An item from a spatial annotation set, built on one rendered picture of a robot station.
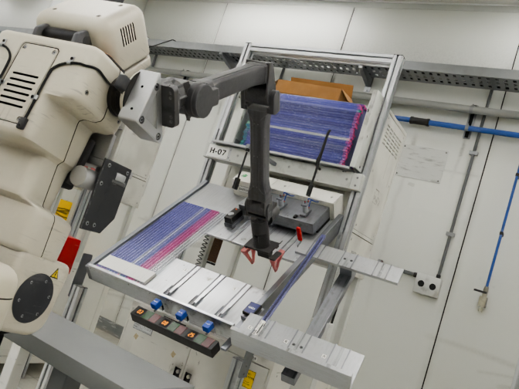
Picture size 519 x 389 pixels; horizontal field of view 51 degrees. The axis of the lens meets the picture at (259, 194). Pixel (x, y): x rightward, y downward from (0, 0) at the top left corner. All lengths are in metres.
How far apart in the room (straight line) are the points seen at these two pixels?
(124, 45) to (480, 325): 2.72
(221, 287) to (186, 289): 0.12
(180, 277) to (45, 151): 0.92
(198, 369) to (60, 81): 1.32
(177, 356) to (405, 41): 2.77
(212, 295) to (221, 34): 3.32
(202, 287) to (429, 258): 1.95
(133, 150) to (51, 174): 2.02
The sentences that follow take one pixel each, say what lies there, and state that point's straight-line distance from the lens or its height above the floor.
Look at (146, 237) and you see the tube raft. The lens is 2.17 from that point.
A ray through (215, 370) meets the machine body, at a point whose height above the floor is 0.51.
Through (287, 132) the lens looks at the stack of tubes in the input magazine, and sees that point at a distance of 2.29.
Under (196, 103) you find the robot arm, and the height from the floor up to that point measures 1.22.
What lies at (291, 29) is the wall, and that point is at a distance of 4.50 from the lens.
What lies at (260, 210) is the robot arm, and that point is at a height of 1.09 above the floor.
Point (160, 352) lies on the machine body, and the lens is 2.24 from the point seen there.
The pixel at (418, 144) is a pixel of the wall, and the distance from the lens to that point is 3.73.
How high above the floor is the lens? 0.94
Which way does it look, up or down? 7 degrees up
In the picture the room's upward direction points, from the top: 18 degrees clockwise
